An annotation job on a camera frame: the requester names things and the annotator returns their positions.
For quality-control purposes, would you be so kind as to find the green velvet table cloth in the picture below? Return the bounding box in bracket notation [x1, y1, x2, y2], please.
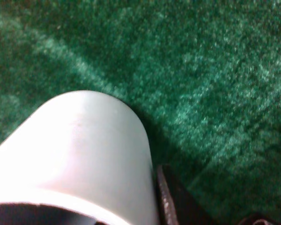
[0, 0, 281, 225]

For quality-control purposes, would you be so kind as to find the light blue plastic cup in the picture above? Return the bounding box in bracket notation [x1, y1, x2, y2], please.
[0, 90, 160, 225]

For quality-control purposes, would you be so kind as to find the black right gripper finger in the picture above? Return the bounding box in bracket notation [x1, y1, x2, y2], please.
[156, 164, 281, 225]

